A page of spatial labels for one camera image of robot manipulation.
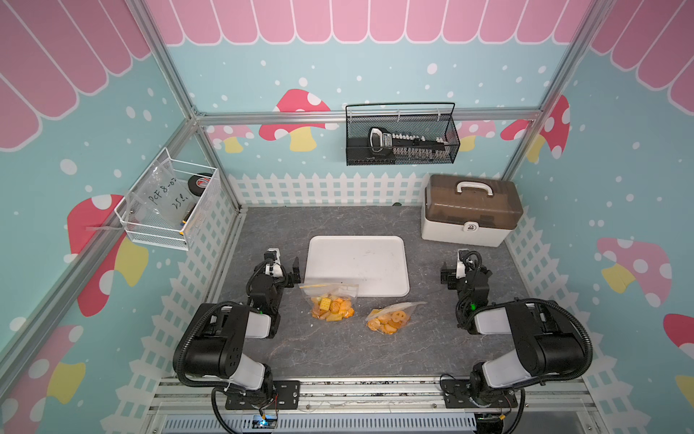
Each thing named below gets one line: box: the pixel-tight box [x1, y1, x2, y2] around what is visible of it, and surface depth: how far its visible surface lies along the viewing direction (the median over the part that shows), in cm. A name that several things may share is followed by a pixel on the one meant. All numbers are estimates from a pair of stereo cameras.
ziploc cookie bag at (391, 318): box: [365, 301, 428, 336], surface depth 87 cm
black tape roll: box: [187, 174, 212, 197], surface depth 82 cm
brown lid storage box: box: [421, 173, 525, 247], surface depth 99 cm
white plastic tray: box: [304, 235, 411, 298], surface depth 103 cm
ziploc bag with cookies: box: [298, 282, 359, 322], surface depth 89 cm
